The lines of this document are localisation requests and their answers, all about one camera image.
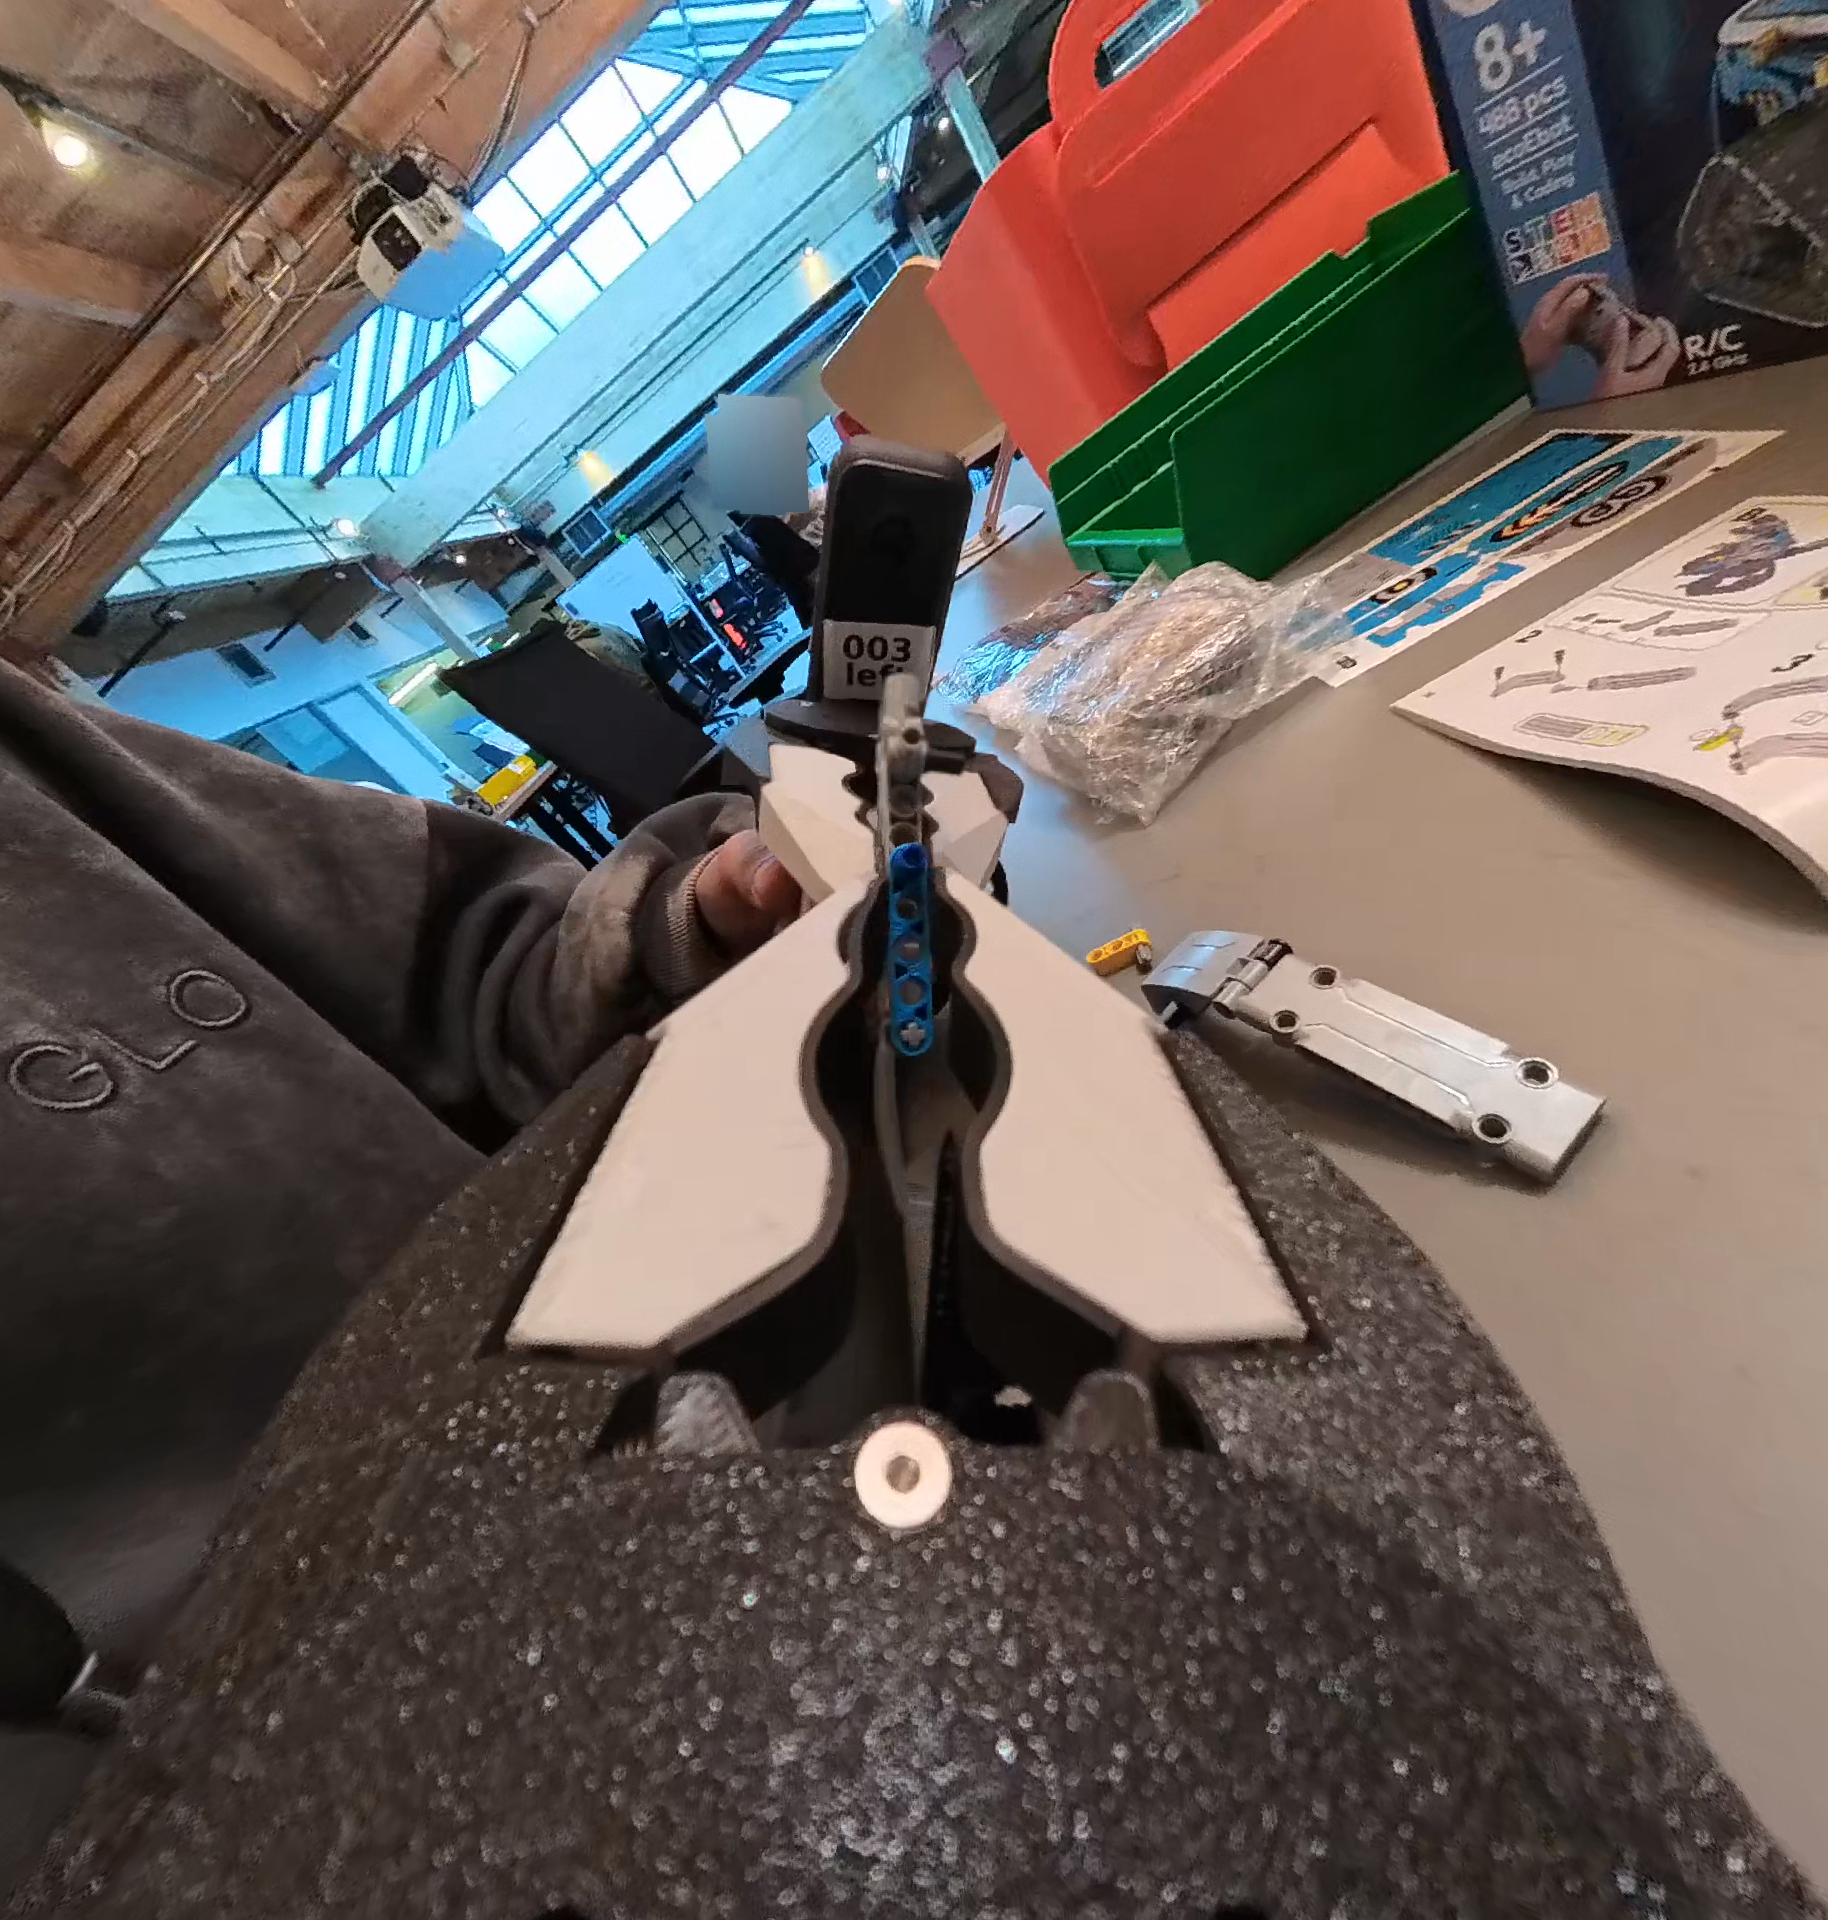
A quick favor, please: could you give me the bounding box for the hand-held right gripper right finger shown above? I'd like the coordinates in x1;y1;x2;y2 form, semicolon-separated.
921;874;1309;1425

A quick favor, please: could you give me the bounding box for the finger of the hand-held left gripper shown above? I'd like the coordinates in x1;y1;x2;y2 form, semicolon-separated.
926;756;1009;889
759;742;889;902

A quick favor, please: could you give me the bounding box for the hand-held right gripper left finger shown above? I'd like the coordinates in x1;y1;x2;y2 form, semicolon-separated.
503;874;882;1419

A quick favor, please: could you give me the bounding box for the grey toy panel assembly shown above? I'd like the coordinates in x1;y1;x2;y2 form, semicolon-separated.
1137;928;1610;1186
865;673;958;1359

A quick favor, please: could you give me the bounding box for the blue toy beam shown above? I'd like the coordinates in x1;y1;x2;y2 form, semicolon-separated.
881;839;940;1059

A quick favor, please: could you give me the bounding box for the person's left forearm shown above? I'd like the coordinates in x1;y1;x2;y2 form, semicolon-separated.
431;786;765;1111

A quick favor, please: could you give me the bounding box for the grey desk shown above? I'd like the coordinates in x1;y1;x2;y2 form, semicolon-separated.
913;345;1828;1907

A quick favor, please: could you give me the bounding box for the person's left hand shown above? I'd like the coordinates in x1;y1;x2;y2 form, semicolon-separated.
693;829;807;962

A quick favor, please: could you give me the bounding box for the clear plastic bag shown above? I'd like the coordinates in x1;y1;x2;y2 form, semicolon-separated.
987;562;1358;827
937;577;1125;709

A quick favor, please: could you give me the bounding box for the tan board on white stand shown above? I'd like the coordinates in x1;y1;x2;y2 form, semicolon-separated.
819;255;1049;578

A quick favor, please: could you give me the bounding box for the green storage bin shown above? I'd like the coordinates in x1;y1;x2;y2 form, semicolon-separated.
1045;170;1529;586

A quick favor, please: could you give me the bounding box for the orange plastic container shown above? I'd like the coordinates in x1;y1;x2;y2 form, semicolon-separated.
924;0;1455;485

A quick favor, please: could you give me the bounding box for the white ceiling-mounted device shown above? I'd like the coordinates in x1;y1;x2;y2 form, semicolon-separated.
346;150;503;323

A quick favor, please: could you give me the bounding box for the blue sticker sheet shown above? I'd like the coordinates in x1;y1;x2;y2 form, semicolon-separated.
1311;430;1785;691

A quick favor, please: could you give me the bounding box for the white instruction booklet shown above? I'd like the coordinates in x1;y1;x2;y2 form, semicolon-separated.
1391;494;1828;942

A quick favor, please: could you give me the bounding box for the toy robot kit box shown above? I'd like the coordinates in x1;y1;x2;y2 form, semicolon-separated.
1407;0;1828;412

